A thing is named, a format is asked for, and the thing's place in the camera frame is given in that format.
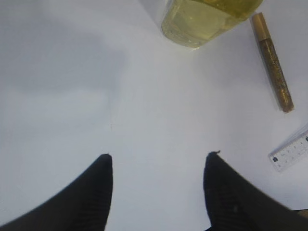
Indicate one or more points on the gold glitter pen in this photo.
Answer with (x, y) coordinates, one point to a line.
(272, 63)

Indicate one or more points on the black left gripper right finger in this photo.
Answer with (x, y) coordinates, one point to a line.
(234, 204)

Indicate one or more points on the clear plastic ruler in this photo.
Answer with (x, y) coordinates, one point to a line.
(293, 150)

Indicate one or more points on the yellow tea bottle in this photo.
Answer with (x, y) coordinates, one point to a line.
(193, 23)

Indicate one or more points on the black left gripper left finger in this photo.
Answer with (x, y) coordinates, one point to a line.
(83, 205)

